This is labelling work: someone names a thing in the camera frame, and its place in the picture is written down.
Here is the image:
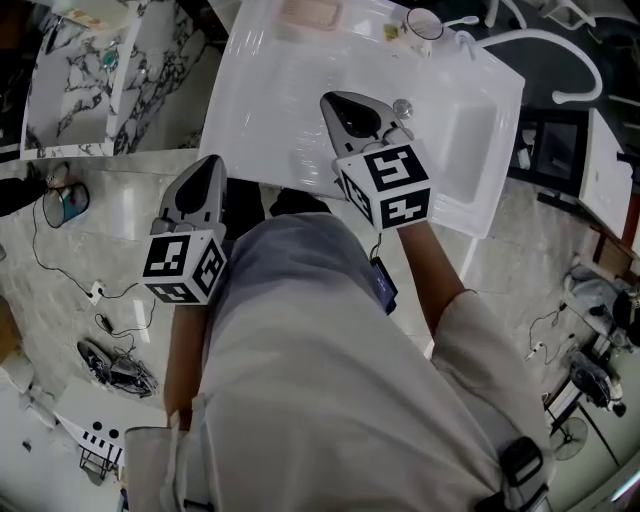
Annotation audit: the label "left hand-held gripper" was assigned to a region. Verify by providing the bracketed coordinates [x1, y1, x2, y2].
[141, 154, 229, 305]

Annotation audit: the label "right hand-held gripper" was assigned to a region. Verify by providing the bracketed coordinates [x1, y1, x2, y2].
[319, 91, 432, 231]

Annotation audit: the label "person's left forearm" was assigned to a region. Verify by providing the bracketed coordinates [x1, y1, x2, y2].
[163, 298, 211, 432]

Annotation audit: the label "person's right forearm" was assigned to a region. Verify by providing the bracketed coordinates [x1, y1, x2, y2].
[397, 218, 467, 342]

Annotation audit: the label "person's black trousers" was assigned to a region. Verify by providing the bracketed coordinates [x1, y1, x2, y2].
[223, 177, 332, 242]

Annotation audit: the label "white washbasin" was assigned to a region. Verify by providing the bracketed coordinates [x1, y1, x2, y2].
[198, 0, 526, 239]

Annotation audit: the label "patterned glass cup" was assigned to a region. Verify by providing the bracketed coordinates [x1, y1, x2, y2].
[399, 7, 446, 59]

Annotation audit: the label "white faucet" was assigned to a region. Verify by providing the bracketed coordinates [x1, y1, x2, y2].
[453, 29, 477, 61]

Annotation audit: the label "marble pattern cabinet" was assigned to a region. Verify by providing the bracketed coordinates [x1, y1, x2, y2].
[19, 0, 232, 159]

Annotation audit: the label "black device with blue screen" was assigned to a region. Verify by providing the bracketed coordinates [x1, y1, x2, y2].
[369, 255, 399, 315]

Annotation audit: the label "metal basin stand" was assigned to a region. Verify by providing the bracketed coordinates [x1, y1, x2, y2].
[458, 234, 477, 292]

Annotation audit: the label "white curved pipe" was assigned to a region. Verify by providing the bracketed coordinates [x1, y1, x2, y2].
[478, 27, 604, 105]

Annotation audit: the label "person's light grey shirt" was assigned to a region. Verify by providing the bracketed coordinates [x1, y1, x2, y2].
[123, 212, 556, 512]

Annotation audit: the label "white office chair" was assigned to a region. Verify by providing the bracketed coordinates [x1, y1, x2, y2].
[484, 0, 601, 32]

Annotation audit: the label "white box with black dots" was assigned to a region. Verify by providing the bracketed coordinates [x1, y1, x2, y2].
[52, 374, 170, 472]

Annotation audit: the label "black desk with white top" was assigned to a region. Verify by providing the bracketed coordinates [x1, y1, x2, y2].
[509, 107, 634, 241]

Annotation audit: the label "brown wooden cabinet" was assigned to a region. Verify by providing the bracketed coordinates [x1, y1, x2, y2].
[589, 224, 637, 277]

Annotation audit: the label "wire mesh waste bin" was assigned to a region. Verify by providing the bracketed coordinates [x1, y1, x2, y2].
[41, 182, 90, 229]

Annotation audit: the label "black adapter cable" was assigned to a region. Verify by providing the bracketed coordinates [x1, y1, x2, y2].
[94, 282, 157, 352]

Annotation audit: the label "long black cable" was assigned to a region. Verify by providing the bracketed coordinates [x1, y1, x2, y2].
[31, 199, 99, 297]

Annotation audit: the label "tangled cable pile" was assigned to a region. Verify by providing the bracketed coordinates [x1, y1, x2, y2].
[77, 339, 159, 399]

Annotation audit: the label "white plug with cable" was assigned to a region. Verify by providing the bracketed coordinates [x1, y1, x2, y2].
[523, 304, 577, 364]

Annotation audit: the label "black shoulder strap buckle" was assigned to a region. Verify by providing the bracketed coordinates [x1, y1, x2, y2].
[474, 435, 549, 512]

